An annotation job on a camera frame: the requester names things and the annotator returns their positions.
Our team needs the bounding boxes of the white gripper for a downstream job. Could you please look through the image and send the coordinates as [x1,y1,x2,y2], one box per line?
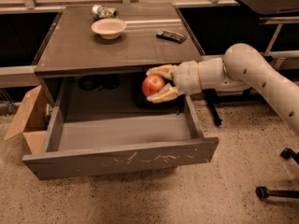
[146,61,202,104]

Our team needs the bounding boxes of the red apple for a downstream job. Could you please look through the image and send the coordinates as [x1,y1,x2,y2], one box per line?
[142,75,165,97]

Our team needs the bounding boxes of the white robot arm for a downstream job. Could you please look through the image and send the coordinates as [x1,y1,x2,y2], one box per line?
[147,43,299,134]

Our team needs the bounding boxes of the black bag under counter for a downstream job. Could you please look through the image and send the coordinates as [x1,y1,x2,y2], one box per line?
[134,73,183,110]

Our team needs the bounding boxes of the grey counter cabinet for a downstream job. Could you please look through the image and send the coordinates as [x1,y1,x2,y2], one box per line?
[32,1,206,110]

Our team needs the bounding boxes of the grey open drawer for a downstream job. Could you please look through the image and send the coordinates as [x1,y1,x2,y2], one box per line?
[23,74,219,180]

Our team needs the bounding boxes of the black remote control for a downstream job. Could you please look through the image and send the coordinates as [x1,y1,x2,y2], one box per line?
[156,30,187,44]

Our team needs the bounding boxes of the white paper bowl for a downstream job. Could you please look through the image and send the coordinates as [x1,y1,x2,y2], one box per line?
[91,18,127,40]

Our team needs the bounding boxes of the black side desk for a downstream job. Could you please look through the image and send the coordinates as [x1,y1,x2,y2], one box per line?
[202,0,299,127]

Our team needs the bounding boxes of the black caster wheel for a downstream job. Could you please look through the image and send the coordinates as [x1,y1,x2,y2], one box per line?
[255,187,299,199]

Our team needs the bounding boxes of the brown cardboard box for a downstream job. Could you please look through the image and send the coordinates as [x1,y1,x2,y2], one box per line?
[5,86,48,154]

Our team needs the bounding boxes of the black cables under counter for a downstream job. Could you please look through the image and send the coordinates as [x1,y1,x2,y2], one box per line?
[78,74,121,91]

